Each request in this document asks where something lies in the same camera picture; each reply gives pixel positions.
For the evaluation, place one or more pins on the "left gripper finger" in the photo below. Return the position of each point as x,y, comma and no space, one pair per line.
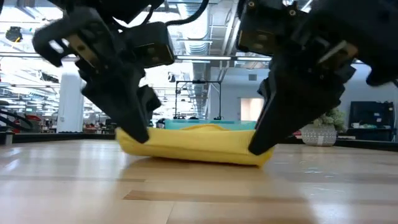
150,102
118,93

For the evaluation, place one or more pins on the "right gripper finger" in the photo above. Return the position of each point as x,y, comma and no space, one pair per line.
264,88
295,99

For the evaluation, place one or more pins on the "yellow microfiber towel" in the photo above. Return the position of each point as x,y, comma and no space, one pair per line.
192,146

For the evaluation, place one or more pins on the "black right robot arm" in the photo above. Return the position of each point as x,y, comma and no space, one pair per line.
373,31

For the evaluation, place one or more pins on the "teal plastic basket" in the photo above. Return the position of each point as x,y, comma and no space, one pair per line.
236,125

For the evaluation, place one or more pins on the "artificial green potted plant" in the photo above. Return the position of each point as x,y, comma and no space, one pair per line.
318,135

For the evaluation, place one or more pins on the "white pillar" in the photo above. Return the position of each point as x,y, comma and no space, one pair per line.
71,102

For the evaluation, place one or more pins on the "black cabinet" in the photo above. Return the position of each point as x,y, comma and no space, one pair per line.
371,118

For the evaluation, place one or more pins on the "black ceiling device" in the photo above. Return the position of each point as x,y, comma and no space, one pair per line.
14,34

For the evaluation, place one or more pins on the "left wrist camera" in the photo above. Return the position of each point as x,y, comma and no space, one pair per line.
149,40

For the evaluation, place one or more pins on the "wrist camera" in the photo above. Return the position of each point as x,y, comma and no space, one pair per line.
264,18
149,40

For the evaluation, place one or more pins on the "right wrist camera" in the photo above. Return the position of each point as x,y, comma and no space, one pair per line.
264,18

